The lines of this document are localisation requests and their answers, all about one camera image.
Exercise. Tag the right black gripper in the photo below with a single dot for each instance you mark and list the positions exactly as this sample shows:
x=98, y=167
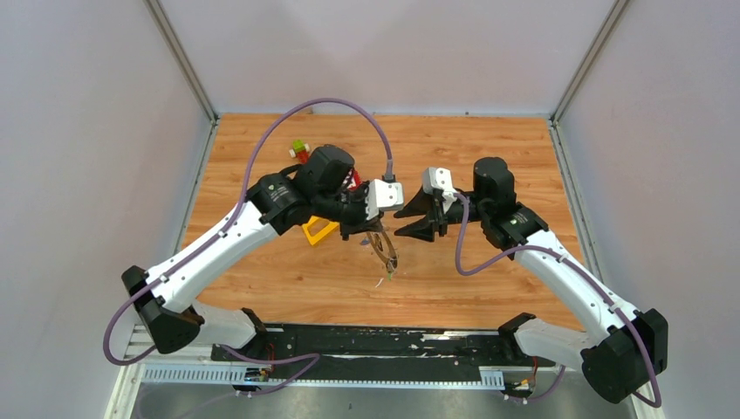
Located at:
x=422, y=205

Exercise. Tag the yellow triangular toy piece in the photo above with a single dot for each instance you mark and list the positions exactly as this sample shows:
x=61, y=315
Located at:
x=317, y=229

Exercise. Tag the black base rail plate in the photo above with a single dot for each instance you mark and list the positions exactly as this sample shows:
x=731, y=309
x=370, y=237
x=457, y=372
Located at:
x=390, y=354

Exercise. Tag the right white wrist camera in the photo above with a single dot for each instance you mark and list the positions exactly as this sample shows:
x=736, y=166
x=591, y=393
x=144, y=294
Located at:
x=439, y=180

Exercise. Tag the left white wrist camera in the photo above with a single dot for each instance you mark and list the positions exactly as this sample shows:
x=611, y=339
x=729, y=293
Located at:
x=384, y=196

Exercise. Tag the red lego window brick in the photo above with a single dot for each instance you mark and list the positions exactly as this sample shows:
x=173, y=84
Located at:
x=354, y=181

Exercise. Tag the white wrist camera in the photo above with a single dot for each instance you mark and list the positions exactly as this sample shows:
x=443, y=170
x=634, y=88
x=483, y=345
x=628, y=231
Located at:
x=439, y=180
x=384, y=196

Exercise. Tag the lego car toy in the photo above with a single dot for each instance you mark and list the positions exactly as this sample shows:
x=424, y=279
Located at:
x=300, y=150

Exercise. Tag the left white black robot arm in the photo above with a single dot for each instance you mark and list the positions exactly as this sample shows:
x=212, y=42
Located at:
x=165, y=295

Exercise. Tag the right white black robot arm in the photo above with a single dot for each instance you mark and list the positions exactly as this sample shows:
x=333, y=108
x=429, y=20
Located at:
x=619, y=348

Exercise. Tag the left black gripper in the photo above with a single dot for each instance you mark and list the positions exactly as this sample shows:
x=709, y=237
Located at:
x=361, y=223

